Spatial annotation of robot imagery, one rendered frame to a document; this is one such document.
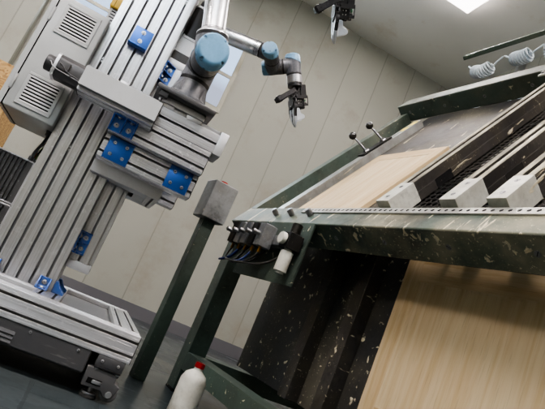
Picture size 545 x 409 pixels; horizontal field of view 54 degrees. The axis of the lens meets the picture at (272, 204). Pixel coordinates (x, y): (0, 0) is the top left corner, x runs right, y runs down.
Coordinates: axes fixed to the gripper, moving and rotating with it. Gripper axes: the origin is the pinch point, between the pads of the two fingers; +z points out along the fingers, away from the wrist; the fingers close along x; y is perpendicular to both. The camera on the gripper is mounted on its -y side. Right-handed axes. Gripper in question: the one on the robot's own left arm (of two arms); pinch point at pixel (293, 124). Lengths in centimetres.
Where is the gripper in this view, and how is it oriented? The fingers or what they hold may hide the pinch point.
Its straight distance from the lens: 263.4
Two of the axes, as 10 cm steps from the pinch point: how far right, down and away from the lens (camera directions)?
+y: 9.5, -0.4, 3.0
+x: -2.9, 0.9, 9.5
